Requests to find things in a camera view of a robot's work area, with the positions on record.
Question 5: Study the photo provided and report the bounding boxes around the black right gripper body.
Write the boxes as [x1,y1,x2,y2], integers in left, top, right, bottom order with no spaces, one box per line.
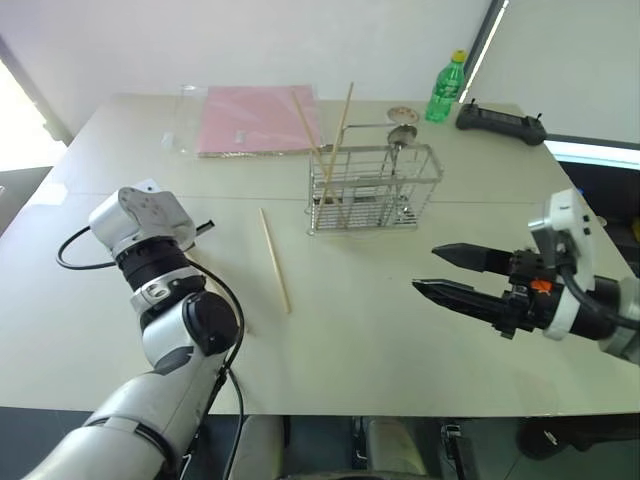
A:
[493,247,560,340]

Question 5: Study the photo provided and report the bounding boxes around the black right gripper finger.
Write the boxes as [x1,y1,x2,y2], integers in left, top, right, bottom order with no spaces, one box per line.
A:
[411,278,507,327]
[431,242,514,276]

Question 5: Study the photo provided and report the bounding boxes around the metal spoon with patterned bowl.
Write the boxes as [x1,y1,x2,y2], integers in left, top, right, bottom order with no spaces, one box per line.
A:
[345,105,419,132]

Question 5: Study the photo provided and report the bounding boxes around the wooden chopstick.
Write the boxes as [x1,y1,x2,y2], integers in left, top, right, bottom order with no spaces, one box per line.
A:
[291,88,335,204]
[257,207,293,315]
[338,127,351,230]
[318,81,356,205]

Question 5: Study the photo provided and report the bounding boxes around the clear plastic sleeve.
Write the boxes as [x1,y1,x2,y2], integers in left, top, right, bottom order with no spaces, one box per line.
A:
[159,84,210,154]

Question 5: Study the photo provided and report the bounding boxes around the pink paper pad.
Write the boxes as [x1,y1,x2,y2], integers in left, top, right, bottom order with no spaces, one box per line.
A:
[196,85,322,160]

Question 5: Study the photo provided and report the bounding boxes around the black remote controller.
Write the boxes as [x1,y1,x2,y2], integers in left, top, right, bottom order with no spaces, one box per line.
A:
[454,98,549,147]

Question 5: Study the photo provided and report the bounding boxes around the black side furniture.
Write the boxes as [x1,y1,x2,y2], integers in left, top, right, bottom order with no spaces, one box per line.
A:
[553,148,640,281]

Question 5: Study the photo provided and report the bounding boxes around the dark rounded shape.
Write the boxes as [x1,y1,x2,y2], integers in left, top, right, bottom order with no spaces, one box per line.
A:
[516,413,640,462]

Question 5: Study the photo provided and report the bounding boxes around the green plastic bottle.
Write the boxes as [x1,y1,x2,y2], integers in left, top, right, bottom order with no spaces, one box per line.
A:
[424,48,467,124]

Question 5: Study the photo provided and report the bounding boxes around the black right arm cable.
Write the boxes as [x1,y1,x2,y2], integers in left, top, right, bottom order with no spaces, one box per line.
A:
[558,263,640,331]

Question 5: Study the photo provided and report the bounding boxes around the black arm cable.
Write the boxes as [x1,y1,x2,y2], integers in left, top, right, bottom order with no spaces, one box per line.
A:
[55,223,247,480]
[558,263,640,331]

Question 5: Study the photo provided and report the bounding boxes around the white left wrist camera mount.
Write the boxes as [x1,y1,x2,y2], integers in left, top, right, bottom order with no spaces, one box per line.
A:
[88,178,197,252]

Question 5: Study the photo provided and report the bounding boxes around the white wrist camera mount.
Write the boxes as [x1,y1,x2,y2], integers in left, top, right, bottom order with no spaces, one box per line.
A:
[528,188,601,342]
[88,178,197,252]

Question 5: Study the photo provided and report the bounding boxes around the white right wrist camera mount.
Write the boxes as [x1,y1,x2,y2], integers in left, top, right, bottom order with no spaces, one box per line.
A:
[528,188,601,342]

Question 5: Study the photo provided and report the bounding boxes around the silver wire basket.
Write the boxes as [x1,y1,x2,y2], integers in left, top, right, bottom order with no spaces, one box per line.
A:
[305,143,445,237]

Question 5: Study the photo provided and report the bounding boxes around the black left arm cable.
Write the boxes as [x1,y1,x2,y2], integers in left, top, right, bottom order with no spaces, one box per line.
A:
[55,223,247,480]

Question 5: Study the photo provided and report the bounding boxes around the black bracket under table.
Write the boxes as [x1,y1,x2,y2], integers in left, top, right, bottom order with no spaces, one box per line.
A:
[438,423,482,480]

